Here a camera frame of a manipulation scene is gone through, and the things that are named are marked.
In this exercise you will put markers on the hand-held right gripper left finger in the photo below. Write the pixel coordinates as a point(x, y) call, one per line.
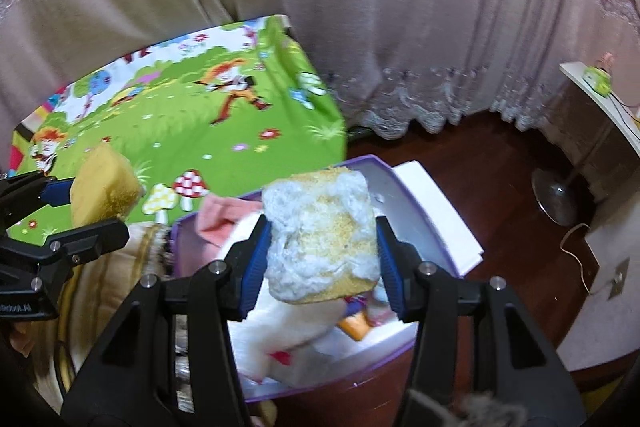
point(252, 267)

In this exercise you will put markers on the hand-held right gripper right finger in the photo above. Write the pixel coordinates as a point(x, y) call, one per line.
point(387, 267)

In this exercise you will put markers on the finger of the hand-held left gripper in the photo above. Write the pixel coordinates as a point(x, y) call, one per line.
point(60, 192)
point(85, 237)

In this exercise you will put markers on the plain pink fluffy cloth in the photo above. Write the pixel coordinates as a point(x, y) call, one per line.
point(215, 219)

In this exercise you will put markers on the purple storage box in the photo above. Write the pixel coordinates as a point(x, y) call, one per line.
point(405, 207)

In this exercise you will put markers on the small orange box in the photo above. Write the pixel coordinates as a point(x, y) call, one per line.
point(356, 326)

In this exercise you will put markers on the yellow sponge white fluffy face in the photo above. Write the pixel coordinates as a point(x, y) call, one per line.
point(320, 237)

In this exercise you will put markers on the white fluffy cloth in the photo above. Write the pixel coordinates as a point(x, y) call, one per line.
point(300, 332)

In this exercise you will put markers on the person's left hand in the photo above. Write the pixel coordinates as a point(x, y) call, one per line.
point(20, 337)

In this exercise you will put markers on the yellow striped cushion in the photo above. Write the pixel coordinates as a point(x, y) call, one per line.
point(95, 292)

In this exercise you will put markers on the white flat board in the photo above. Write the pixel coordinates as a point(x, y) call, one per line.
point(445, 217)

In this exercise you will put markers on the green cartoon printed blanket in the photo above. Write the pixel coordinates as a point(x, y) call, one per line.
point(165, 127)

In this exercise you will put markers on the round metal stand base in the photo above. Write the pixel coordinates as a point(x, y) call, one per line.
point(555, 199)

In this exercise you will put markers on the white side table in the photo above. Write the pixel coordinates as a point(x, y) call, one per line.
point(605, 107)

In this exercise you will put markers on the small green toy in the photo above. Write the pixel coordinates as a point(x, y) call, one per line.
point(597, 79)

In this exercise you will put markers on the small pink toy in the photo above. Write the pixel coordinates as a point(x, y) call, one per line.
point(607, 58)

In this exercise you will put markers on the wall socket plate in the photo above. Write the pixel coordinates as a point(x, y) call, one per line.
point(620, 277)

